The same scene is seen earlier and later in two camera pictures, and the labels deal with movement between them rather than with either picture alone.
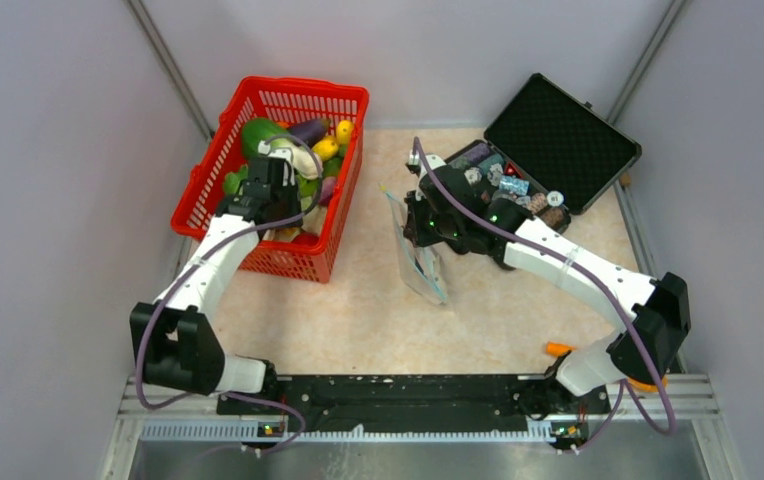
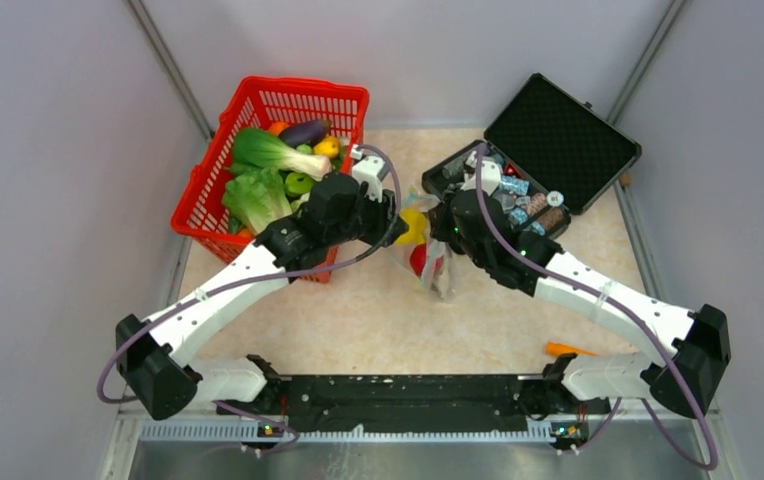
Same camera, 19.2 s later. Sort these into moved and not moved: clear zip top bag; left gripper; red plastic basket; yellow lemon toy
Moved: left gripper; clear zip top bag
Not moved: red plastic basket; yellow lemon toy
